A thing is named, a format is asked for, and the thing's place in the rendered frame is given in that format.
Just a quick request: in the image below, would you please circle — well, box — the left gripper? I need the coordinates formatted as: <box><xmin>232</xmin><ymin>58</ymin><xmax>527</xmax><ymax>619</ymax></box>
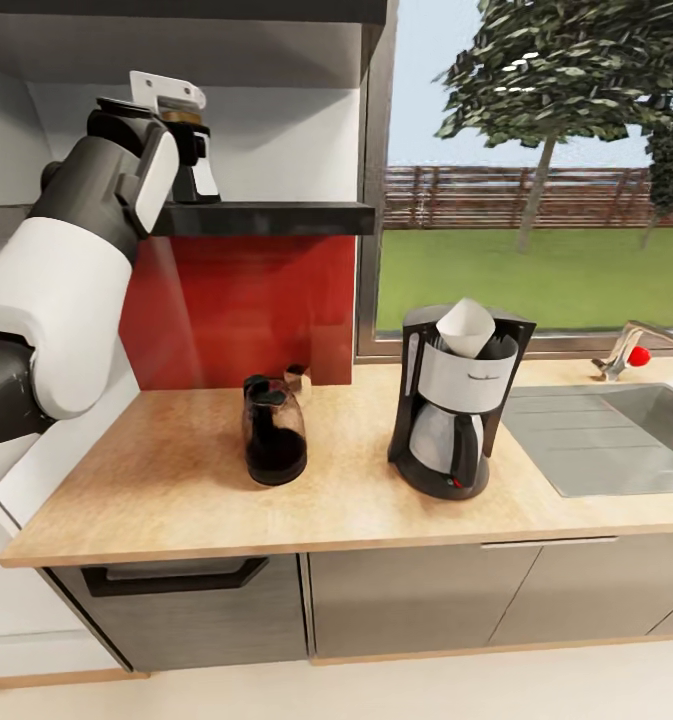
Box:
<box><xmin>152</xmin><ymin>115</ymin><xmax>206</xmax><ymax>166</ymax></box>

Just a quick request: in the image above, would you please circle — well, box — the paper coffee filter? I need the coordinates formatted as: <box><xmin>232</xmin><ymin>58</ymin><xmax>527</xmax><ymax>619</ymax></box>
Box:
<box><xmin>437</xmin><ymin>297</ymin><xmax>496</xmax><ymax>360</ymax></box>

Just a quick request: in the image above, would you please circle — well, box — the bottle of coffee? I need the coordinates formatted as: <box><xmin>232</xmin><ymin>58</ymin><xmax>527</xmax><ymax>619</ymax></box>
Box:
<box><xmin>161</xmin><ymin>108</ymin><xmax>221</xmax><ymax>204</ymax></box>

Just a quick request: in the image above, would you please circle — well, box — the electric kettle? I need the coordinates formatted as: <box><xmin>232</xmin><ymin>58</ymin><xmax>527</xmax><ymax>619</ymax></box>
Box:
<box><xmin>241</xmin><ymin>374</ymin><xmax>307</xmax><ymax>485</ymax></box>

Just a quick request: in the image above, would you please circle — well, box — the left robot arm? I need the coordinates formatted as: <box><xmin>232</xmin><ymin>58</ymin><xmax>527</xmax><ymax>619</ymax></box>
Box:
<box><xmin>0</xmin><ymin>71</ymin><xmax>206</xmax><ymax>482</ymax></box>

